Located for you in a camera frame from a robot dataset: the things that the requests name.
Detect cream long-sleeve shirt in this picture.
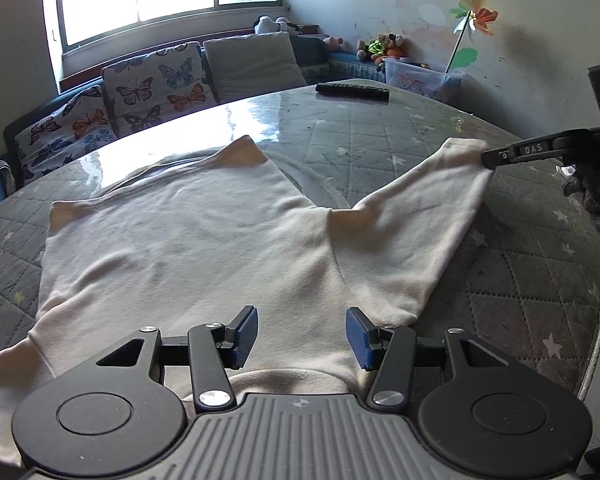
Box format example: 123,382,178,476
0,137,491,466

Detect grey quilted star tablecloth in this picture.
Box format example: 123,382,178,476
0,78,600,480

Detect clear plastic storage box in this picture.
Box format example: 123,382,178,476
385,58,465,106

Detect colourful paper pinwheel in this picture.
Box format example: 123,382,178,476
445,0,498,73

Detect black remote control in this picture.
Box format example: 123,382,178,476
315,82,390,103

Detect plush toy pile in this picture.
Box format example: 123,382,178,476
356,32,407,67

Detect pink plush toy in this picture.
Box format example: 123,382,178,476
323,36,343,52

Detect dark blue sofa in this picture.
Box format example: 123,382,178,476
0,32,385,202

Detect grey blanket on sofa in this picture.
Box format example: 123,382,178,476
0,159,16,196

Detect left butterfly cushion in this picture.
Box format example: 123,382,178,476
15,84,117,185

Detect butterfly cushion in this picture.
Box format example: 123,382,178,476
102,41,216,136
15,84,117,185

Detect white plush toy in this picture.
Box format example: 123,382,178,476
253,15,300,37

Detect plain beige cushion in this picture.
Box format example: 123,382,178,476
204,32,306,103

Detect middle butterfly cushion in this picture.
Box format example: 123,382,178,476
102,41,216,136

